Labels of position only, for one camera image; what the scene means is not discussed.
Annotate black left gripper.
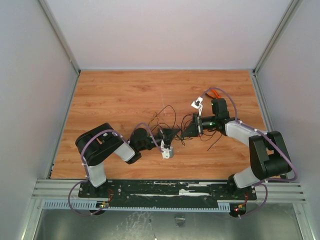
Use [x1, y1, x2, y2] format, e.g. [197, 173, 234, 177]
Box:
[139, 127, 180, 152]

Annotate dark brown wire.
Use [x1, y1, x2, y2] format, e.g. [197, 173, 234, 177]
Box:
[179, 113, 198, 133]

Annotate black wire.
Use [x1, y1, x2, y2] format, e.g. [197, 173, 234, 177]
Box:
[147, 104, 177, 131]
[199, 127, 226, 152]

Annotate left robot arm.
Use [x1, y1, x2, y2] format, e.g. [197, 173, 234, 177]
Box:
[75, 122, 180, 198]

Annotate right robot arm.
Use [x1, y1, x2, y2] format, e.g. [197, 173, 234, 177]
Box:
[181, 97, 292, 199]

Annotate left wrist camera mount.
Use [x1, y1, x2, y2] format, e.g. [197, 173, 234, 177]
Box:
[161, 146, 174, 159]

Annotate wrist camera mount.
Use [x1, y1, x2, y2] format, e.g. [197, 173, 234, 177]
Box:
[161, 146, 174, 159]
[191, 96, 204, 115]

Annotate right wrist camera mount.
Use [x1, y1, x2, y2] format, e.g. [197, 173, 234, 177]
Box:
[191, 96, 204, 115]

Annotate orange handled pliers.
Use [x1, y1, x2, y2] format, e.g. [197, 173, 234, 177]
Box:
[204, 89, 222, 99]

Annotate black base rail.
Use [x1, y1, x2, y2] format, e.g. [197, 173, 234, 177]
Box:
[78, 179, 257, 209]

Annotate grey slotted cable duct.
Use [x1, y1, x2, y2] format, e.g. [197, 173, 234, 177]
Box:
[41, 199, 231, 213]

